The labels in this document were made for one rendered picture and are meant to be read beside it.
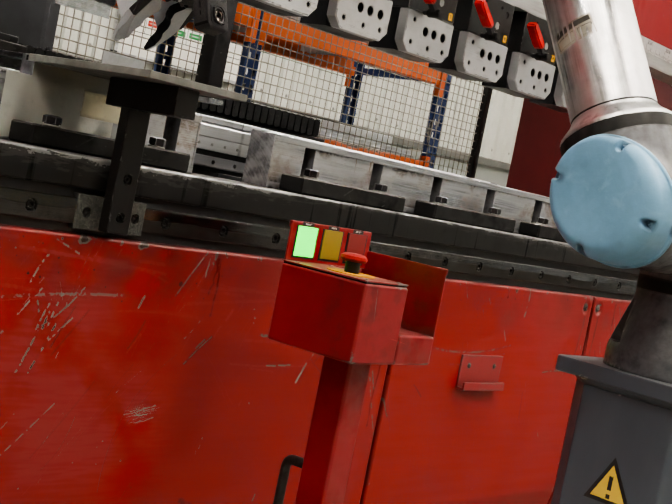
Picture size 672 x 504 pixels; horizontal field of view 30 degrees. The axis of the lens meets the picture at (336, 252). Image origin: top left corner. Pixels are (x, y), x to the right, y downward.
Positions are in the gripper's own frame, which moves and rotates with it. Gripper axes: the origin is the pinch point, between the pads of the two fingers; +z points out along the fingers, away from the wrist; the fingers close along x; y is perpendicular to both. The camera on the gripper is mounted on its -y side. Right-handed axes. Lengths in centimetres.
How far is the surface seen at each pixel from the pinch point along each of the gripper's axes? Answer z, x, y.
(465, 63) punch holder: -12, -91, 9
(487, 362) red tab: 25, -104, -38
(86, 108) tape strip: 14.4, -2.5, 1.2
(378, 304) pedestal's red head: 1, -22, -45
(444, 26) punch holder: -16, -82, 13
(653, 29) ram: -35, -166, 18
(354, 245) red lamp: 5.3, -35.3, -29.6
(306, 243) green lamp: 6.4, -23.6, -29.4
